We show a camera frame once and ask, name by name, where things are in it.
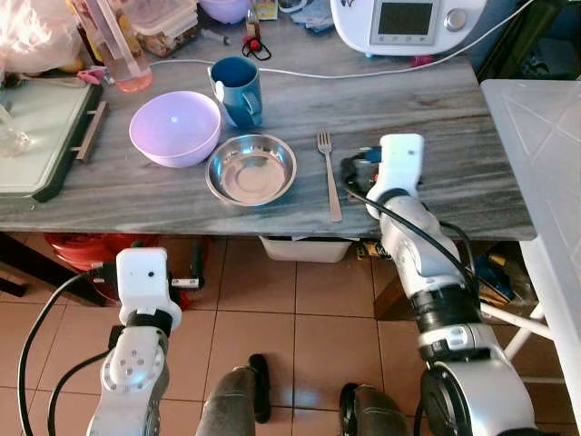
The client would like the metal fork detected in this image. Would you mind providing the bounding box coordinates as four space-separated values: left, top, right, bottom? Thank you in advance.
316 131 343 223

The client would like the white plastic bin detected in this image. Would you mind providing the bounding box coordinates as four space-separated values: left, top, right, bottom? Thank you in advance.
259 234 354 264

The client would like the red plastic stool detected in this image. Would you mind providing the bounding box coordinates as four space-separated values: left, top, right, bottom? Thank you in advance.
44 233 212 278

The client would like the stainless steel bowl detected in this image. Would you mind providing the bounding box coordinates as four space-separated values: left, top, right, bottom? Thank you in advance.
205 134 298 207

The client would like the large lilac plastic bowl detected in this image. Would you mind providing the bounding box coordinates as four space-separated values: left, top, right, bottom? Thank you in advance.
129 91 222 169

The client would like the dark wooden table leg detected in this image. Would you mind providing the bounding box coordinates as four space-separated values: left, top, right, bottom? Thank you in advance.
0 234 92 306

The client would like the blue ceramic mug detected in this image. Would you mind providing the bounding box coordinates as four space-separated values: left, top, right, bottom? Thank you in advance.
209 56 264 129

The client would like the white kitchen appliance with display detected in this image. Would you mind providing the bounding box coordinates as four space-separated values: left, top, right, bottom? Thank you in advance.
330 0 492 58

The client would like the blue and yellow box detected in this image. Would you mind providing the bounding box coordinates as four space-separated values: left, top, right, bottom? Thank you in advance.
471 250 515 306

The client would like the white plastic folding table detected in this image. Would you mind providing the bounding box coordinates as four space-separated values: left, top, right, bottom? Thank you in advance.
478 79 581 436

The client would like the small yellow packet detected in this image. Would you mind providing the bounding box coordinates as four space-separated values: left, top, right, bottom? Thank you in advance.
252 0 279 21

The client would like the green tray with dark rim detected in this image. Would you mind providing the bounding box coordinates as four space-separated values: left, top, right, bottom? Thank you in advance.
0 80 103 203

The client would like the small purple bowl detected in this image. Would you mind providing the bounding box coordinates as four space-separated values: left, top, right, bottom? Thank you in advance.
198 0 253 25

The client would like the pink plastic clip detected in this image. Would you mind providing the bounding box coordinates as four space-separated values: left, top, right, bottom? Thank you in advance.
77 65 108 87

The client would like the clear pitcher with orange liquid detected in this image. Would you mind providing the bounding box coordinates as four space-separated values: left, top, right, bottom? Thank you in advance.
71 0 153 94

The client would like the grey robot right leg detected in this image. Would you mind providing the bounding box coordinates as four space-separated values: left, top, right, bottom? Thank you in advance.
339 381 411 436

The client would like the clear lidded food container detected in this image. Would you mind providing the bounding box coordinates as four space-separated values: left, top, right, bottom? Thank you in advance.
123 0 202 58

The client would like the translucent plastic bag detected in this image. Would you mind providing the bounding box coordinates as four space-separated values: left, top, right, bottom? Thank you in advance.
0 0 88 75

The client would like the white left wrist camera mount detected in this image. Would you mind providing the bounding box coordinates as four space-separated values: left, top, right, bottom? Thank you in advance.
115 247 182 328

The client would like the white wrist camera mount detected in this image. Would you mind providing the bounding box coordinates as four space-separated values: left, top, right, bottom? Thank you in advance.
115 247 182 328
373 134 426 206

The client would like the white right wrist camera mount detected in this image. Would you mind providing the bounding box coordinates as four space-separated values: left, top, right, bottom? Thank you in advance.
373 134 426 206

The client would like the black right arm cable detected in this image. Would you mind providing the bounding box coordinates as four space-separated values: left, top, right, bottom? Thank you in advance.
340 153 482 305

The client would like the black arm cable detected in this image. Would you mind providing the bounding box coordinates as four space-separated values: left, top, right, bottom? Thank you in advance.
340 153 482 305
16 262 121 436

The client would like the white power cable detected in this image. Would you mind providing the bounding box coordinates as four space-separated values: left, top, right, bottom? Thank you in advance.
150 0 538 80

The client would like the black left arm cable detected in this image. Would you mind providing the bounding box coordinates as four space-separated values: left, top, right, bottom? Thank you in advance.
16 262 121 436

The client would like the wooden tray handle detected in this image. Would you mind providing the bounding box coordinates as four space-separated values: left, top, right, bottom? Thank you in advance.
76 101 108 164

